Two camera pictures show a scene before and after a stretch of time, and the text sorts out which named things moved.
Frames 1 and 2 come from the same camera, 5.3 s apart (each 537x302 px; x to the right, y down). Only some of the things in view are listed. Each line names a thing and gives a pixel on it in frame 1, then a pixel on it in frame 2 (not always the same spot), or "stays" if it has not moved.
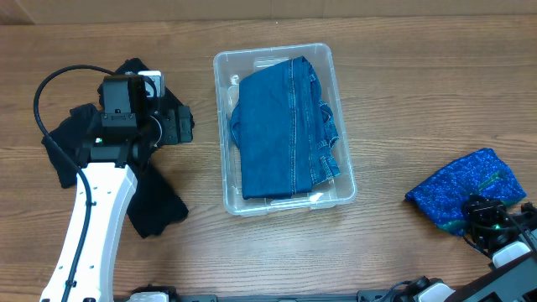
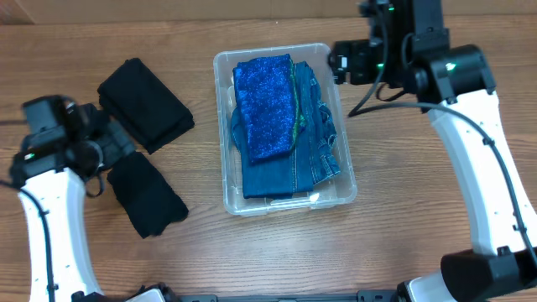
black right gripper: (482, 207) → (353, 53)
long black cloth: (154, 204) stays
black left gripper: (185, 124) → (116, 137)
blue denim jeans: (285, 130) stays
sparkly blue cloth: (442, 198) → (267, 92)
